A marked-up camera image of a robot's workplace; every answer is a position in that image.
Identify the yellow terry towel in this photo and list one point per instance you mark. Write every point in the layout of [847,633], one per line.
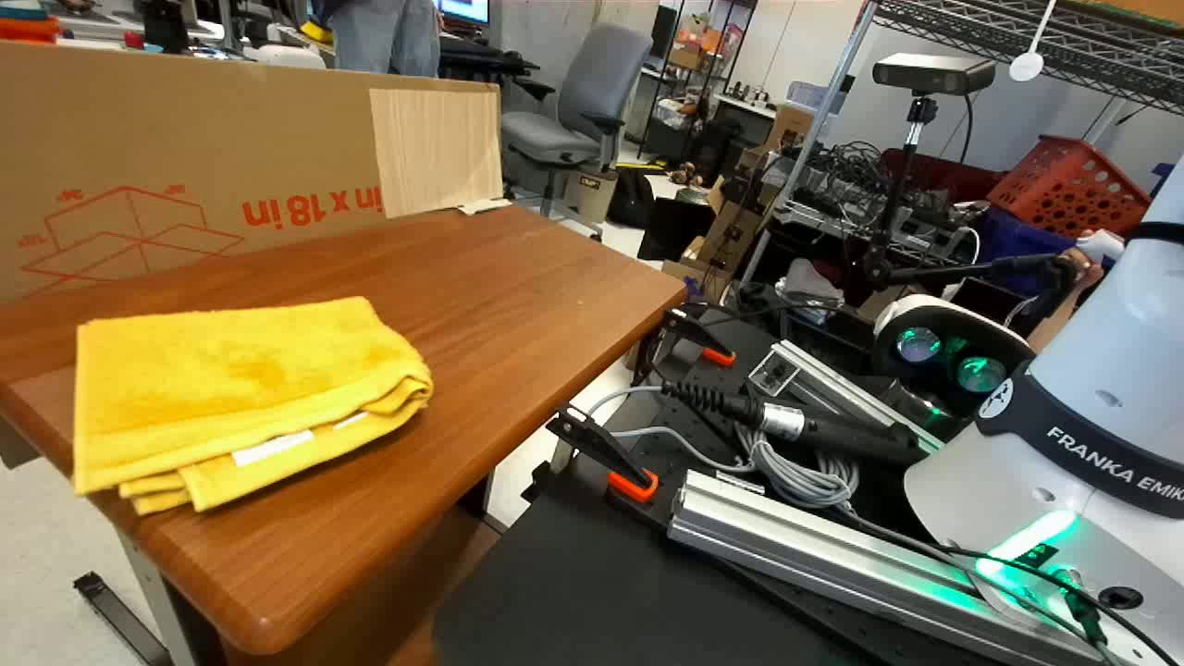
[234,383]

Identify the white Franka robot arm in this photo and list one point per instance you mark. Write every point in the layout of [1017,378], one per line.
[1110,355]

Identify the gray desk leg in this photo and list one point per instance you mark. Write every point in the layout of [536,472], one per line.
[152,597]

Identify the gray office chair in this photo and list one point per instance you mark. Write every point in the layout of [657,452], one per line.
[594,86]

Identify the black table mat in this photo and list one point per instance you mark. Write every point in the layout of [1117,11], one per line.
[594,592]

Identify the computer monitor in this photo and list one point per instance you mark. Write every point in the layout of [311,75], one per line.
[467,10]

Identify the person in blue jeans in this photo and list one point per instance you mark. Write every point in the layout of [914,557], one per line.
[381,34]

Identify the blue plastic bin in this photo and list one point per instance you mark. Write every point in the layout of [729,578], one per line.
[1017,237]

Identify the large brown cardboard box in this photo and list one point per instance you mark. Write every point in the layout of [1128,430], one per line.
[186,135]

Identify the red plastic basket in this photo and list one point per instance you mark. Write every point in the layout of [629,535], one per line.
[1064,187]

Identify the white round hanging object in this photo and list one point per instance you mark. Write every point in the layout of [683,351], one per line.
[1025,65]

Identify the silver metal bracket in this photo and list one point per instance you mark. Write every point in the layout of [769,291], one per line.
[818,374]

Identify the silver aluminium extrusion rail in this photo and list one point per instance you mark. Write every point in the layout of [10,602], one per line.
[789,540]

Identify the stereo camera green lenses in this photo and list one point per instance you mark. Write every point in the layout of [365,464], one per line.
[943,346]

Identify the black camera on stand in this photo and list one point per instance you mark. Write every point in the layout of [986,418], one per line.
[935,71]

